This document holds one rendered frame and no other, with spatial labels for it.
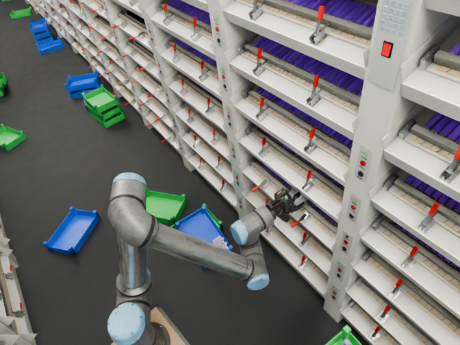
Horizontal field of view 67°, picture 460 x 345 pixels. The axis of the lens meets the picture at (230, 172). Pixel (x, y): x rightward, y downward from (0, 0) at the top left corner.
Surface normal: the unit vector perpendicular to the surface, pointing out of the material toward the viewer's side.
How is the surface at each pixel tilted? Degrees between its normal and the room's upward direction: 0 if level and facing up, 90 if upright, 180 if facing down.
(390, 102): 90
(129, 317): 3
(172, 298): 0
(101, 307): 0
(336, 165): 21
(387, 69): 90
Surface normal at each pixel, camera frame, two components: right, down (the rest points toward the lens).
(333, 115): -0.40, -0.49
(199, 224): 0.15, -0.43
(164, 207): -0.11, -0.71
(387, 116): -0.81, 0.47
